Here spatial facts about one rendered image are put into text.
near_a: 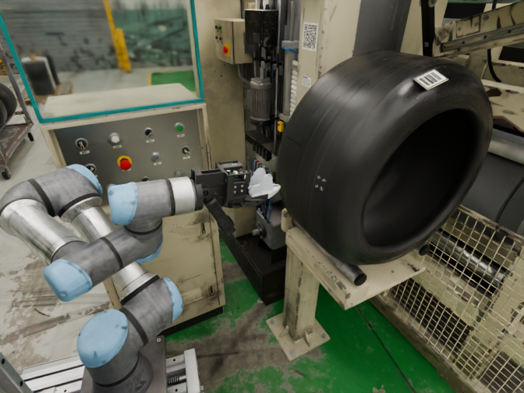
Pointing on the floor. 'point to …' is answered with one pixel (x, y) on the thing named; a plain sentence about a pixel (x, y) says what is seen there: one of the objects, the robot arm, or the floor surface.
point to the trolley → (13, 136)
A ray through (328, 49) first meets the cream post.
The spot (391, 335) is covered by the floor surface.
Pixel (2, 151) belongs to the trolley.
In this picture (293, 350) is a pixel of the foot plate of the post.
